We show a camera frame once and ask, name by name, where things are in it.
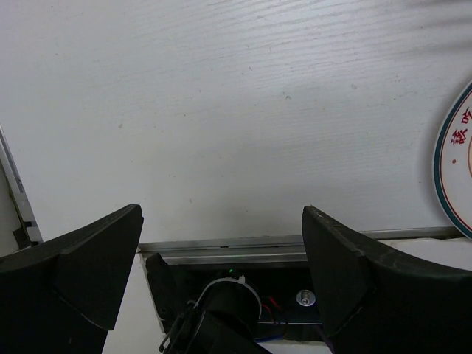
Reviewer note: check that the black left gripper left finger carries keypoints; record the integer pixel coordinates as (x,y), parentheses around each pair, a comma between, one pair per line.
(64,295)

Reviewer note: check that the plate with orange sunburst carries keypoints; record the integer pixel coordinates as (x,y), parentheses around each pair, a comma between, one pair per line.
(451,163)

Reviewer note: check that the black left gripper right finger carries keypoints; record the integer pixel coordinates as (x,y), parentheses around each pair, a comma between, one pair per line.
(373,298)

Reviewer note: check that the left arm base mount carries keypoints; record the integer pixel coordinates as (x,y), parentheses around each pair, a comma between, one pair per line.
(261,299)

